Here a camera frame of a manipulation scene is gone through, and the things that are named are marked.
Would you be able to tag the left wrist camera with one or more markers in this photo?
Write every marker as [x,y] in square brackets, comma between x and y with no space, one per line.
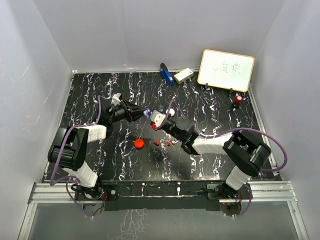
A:
[116,99]

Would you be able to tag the white earbud charging case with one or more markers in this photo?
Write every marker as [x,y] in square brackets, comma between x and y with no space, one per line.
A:
[170,112]

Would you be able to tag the aluminium frame rail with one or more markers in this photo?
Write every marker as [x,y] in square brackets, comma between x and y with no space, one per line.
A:
[177,210]

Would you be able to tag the red earbud charging case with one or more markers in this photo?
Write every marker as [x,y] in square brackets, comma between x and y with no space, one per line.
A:
[139,143]

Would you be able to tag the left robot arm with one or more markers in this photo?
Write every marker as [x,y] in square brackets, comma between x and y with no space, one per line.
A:
[69,147]

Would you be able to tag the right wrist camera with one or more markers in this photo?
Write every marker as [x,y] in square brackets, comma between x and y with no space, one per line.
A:
[158,120]

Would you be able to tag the blue stapler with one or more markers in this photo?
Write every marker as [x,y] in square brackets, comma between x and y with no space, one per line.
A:
[166,74]

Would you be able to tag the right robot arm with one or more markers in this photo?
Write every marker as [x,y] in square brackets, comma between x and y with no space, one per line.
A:
[247,152]

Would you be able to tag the red stamp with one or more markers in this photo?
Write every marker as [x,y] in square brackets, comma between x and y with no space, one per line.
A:
[237,101]

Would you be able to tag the white cardboard box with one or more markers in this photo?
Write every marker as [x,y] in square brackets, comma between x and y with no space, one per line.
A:
[183,75]

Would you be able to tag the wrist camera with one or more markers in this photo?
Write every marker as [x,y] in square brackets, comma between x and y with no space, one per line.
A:
[158,120]
[116,99]

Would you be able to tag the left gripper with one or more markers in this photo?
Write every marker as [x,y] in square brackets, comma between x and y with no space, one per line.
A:
[133,112]

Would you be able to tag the small whiteboard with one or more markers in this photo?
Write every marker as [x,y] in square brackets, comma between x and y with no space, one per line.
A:
[226,70]

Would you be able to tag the purple earbud charging case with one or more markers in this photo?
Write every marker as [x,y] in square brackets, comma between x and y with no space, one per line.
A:
[147,113]

